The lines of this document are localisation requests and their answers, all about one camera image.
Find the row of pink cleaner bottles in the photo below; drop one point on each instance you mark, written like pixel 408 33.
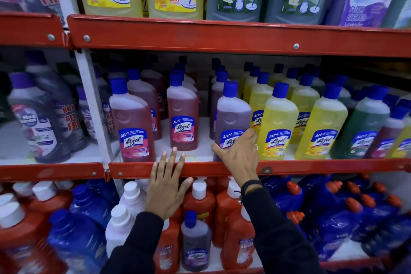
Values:
pixel 131 116

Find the yellow cleaner bottle blue cap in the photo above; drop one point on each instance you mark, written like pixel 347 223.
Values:
pixel 404 145

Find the person's left forearm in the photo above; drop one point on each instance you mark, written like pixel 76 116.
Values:
pixel 135 248

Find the person's right hand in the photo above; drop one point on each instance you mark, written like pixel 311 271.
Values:
pixel 240 161

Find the green cleaner bottle blue cap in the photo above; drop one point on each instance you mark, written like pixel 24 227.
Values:
pixel 361 123

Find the white bottle white cap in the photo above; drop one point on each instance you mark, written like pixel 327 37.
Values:
pixel 132 198
pixel 118 230

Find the small purple cleaner bottle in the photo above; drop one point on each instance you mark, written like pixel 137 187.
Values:
pixel 196 241

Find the person's left middle finger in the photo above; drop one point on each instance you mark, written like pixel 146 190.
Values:
pixel 172 163

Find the white shelf upright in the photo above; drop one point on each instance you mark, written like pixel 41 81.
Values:
pixel 93 106

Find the person's left little finger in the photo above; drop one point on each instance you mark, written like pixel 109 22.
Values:
pixel 155 174

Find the maroon cleaner bottle blue cap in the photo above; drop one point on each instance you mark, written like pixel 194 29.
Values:
pixel 385 137

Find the row of yellow cleaner bottles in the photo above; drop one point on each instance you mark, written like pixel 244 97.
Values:
pixel 277 116

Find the person's right forearm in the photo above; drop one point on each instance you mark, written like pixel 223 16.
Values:
pixel 279 238

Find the person's left thumb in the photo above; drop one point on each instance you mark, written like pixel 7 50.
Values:
pixel 187 187

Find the person's right thumb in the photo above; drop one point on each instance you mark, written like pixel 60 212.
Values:
pixel 218 150

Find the person's left hand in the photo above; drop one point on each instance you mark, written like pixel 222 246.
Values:
pixel 163 193

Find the short red shelf rail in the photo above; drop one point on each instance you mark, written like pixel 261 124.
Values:
pixel 48 172
pixel 25 29

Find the large green cleaner bottle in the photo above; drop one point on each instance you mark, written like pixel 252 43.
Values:
pixel 401 13

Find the group of blue bottles orange caps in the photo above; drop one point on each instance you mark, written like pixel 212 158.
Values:
pixel 330 228

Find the grey bottle purple cap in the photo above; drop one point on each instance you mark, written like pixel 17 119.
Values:
pixel 105 100
pixel 85 113
pixel 56 90
pixel 35 113

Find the group of orange bottles white caps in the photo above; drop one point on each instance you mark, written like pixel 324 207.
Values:
pixel 236 238

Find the long red shelf rail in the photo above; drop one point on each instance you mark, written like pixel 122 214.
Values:
pixel 321 166
pixel 224 37

